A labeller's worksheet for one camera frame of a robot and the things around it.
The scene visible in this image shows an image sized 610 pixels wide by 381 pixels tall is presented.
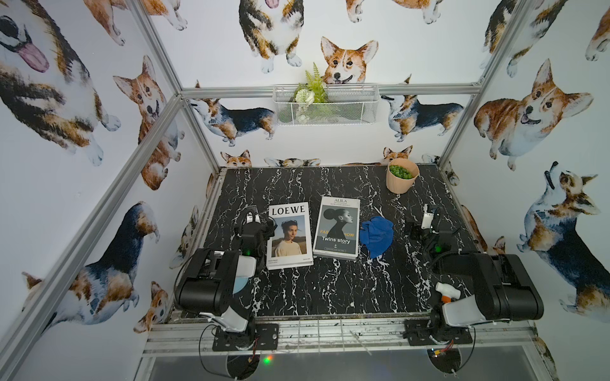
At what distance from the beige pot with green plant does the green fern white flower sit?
0.42 metres

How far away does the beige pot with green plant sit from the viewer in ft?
3.44

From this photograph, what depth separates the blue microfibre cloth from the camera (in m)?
0.94

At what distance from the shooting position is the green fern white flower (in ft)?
2.67

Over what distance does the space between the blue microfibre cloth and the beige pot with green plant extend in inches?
7.5

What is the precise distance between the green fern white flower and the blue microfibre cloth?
476 millimetres
